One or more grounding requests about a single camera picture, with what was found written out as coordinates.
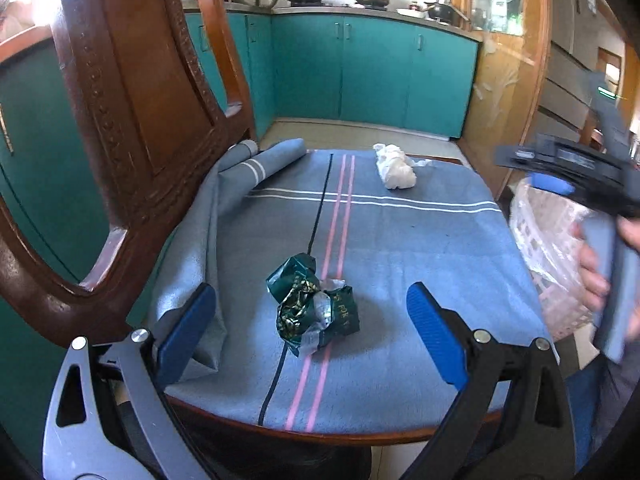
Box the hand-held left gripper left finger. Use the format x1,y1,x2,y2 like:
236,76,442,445
42,282,217,480

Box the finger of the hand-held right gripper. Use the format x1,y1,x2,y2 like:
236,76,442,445
529,171,623,217
492,132,623,173

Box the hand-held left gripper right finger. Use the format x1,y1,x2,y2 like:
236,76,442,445
400,281,577,480

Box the pink plastic basket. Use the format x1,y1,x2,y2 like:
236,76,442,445
509,177,608,338

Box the dark green wrapper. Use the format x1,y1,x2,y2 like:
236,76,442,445
265,254,362,358

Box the person's right hand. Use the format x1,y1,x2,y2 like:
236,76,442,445
572,212,640,312

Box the blue striped cloth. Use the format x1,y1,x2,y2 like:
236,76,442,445
147,138,553,433

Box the person's blue trousers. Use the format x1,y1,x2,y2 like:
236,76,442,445
562,340,640,476

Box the grey refrigerator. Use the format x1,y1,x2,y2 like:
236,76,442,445
537,0,626,151

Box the round wooden table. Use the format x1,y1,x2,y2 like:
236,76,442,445
165,394,503,447

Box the crumpled white tissue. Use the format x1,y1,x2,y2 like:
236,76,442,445
372,142,436,191

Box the black frying pan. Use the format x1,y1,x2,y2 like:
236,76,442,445
425,0,472,27

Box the carved wooden chair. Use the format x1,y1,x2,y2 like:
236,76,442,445
0,0,258,348

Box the grey kitchen countertop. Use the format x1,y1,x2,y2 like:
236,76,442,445
182,0,481,41

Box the wooden door frame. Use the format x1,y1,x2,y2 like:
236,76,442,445
452,0,551,201

